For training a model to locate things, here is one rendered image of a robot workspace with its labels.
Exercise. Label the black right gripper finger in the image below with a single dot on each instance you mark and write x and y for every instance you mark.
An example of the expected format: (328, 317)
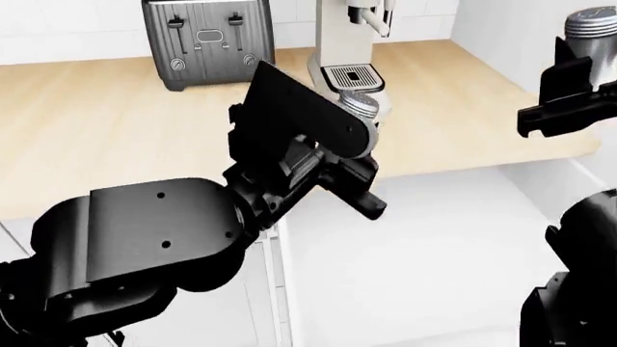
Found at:
(569, 81)

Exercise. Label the white open drawer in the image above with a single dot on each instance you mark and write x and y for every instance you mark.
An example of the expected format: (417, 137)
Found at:
(424, 274)

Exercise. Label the beige coffee machine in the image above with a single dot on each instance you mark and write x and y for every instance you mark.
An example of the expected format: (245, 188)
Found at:
(342, 39)

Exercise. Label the silver four-slot toaster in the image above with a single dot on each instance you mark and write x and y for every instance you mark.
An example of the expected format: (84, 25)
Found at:
(212, 54)

